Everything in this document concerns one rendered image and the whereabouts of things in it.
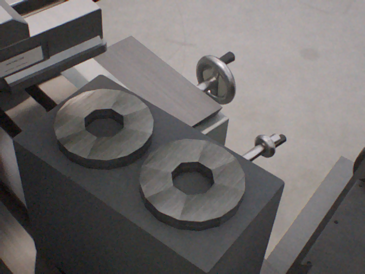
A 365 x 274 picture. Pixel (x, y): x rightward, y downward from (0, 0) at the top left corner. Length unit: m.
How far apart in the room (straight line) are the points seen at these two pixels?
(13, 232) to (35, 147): 0.20
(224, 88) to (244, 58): 1.07
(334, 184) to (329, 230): 0.34
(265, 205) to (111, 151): 0.14
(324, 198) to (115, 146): 0.98
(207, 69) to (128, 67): 0.21
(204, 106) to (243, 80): 1.16
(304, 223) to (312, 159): 0.70
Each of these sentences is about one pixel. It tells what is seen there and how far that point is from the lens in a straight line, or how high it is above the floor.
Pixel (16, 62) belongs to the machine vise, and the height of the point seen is 0.96.
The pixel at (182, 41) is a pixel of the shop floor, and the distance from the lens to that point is 2.46.
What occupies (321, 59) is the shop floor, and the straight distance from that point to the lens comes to 2.48.
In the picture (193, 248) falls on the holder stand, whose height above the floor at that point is 1.11.
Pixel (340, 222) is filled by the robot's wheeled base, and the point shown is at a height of 0.59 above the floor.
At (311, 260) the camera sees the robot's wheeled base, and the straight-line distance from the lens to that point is 1.13.
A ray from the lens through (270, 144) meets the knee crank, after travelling 1.38.
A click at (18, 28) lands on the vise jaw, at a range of 0.86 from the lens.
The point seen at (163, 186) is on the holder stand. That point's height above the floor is 1.12.
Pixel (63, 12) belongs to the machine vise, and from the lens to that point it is 0.92.
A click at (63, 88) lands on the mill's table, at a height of 0.92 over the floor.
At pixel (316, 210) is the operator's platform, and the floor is 0.40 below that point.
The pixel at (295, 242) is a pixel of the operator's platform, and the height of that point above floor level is 0.40.
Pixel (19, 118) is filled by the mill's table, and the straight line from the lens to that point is 0.86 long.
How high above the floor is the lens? 1.52
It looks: 47 degrees down
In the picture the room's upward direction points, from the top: 4 degrees clockwise
